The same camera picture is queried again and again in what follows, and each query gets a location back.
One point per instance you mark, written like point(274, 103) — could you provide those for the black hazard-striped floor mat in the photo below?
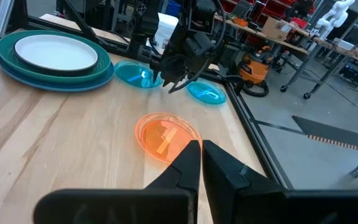
point(331, 132)

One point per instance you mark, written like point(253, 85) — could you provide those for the silver aluminium frame post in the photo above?
point(3, 17)

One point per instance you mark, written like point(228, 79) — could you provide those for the black table frame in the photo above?
point(262, 146)

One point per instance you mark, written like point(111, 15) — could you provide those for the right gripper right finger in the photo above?
point(228, 193)

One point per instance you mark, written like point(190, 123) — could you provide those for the wooden workbench on casters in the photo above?
point(297, 48)

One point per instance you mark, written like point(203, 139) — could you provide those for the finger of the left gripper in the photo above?
point(171, 80)
point(156, 75)

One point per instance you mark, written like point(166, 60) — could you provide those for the cyan translucent plastic plate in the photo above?
point(207, 93)
point(129, 74)

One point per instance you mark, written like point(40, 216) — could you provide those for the white box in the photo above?
point(168, 28)

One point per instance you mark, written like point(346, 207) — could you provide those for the red storage bins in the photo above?
point(269, 7)

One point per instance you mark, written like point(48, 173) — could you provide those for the large blue plate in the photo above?
point(57, 88)

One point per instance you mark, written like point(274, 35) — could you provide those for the orange shop vacuum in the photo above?
point(253, 70)

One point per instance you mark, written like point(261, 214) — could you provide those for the cardboard box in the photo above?
point(275, 29)

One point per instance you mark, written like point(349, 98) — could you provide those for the orange translucent plastic plate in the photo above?
point(163, 133)

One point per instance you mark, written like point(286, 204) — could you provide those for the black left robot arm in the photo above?
point(197, 18)

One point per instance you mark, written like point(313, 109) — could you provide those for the large dark green plate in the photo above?
point(104, 62)

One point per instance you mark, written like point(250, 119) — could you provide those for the blue storage bin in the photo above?
point(174, 7)

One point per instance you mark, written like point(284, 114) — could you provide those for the black-rimmed white plate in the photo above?
point(54, 51)

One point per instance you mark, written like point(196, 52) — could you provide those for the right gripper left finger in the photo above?
point(179, 186)

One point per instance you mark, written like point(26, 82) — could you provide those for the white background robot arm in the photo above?
point(337, 14)

